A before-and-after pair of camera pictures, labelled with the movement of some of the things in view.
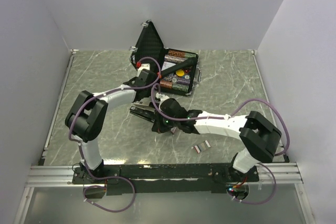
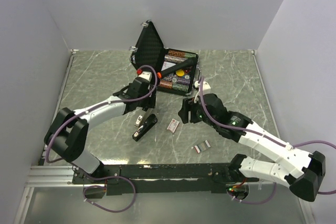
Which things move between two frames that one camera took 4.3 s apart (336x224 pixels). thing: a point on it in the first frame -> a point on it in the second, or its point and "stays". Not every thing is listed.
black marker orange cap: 180,66 stays
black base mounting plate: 163,179 stays
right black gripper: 158,126 -> 189,104
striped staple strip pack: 202,146 stays
